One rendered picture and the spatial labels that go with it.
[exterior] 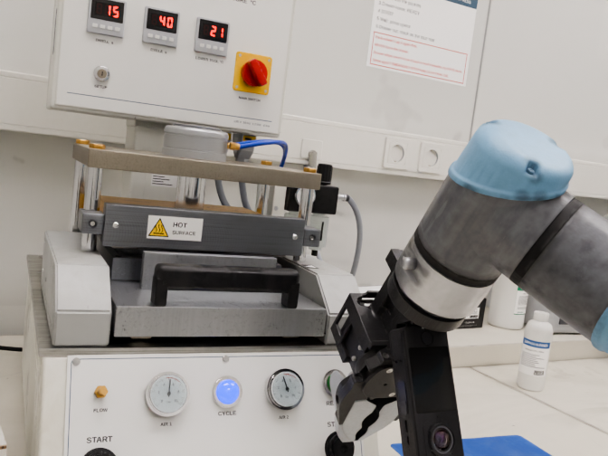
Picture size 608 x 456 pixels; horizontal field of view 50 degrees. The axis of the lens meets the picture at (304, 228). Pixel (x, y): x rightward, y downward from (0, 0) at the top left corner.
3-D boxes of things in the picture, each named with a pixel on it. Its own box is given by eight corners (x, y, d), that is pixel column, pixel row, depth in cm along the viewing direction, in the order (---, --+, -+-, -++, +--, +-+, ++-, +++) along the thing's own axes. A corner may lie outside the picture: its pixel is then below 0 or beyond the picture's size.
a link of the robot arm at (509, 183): (568, 196, 42) (460, 122, 45) (483, 309, 48) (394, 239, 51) (603, 164, 47) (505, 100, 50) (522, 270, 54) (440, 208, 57)
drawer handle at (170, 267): (149, 301, 64) (154, 261, 64) (289, 304, 71) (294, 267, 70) (154, 306, 63) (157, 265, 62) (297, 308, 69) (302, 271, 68)
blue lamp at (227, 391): (213, 405, 65) (213, 380, 65) (236, 403, 66) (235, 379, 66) (218, 404, 63) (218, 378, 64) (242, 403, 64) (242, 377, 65)
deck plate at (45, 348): (26, 259, 100) (26, 252, 100) (242, 268, 115) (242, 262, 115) (38, 356, 59) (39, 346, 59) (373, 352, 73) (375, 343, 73)
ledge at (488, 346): (253, 328, 141) (256, 308, 141) (527, 321, 183) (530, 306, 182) (325, 376, 116) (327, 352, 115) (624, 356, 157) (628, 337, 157)
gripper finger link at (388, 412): (356, 398, 72) (391, 346, 66) (375, 448, 68) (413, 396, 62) (331, 400, 70) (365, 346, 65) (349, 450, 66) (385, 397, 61)
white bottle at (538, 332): (517, 380, 127) (529, 308, 126) (545, 387, 125) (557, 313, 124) (513, 387, 123) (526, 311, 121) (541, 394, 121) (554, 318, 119)
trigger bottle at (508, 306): (482, 324, 152) (498, 217, 150) (492, 318, 159) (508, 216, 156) (519, 333, 148) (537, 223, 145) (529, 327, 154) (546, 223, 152)
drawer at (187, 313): (81, 277, 88) (86, 220, 87) (237, 282, 97) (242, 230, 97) (112, 345, 62) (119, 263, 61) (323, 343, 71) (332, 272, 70)
